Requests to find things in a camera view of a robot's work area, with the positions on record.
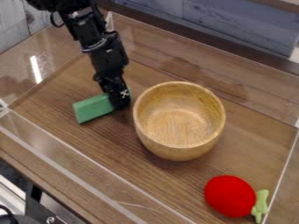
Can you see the clear acrylic corner bracket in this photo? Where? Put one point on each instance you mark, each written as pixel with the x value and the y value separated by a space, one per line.
pixel 110 21

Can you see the red plush tomato toy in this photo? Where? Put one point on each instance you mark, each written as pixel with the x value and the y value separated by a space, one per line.
pixel 231 196

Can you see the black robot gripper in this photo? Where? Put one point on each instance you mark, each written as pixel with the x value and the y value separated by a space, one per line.
pixel 108 59

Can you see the brown wooden bowl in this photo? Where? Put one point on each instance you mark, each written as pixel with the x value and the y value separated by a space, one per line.
pixel 179 120

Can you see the black table leg bracket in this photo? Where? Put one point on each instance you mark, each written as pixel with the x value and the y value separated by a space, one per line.
pixel 36 210

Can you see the green rectangular block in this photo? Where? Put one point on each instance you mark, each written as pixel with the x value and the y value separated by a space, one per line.
pixel 92 108

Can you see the clear acrylic tray wall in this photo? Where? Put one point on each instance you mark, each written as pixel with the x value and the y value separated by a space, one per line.
pixel 96 194

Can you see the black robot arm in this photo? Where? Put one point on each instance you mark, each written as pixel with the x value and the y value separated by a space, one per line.
pixel 80 16

